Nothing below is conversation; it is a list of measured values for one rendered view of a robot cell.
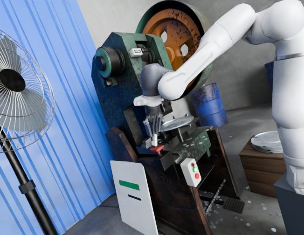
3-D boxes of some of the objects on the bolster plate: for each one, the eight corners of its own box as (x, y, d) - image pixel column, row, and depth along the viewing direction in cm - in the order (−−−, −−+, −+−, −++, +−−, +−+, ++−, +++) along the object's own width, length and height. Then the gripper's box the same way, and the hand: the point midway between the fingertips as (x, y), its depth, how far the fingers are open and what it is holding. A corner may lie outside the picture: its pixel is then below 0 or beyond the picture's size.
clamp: (162, 138, 110) (157, 126, 109) (147, 148, 99) (141, 135, 98) (156, 138, 115) (152, 126, 113) (141, 148, 104) (136, 135, 102)
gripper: (148, 110, 63) (151, 154, 73) (166, 102, 71) (167, 142, 81) (136, 107, 67) (141, 148, 77) (155, 99, 76) (156, 137, 86)
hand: (154, 139), depth 78 cm, fingers closed
